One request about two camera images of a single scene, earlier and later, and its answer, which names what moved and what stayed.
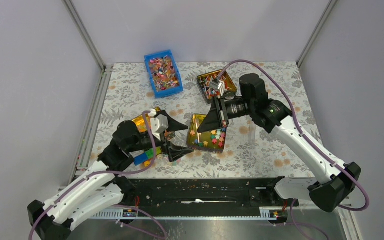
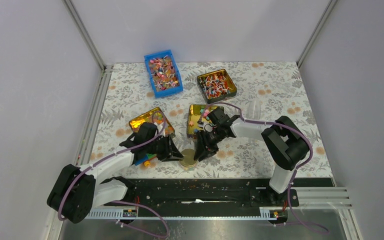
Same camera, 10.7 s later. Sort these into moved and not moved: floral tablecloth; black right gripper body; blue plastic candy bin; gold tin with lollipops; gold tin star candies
Moved: gold tin star candies; black right gripper body
Not moved: gold tin with lollipops; floral tablecloth; blue plastic candy bin
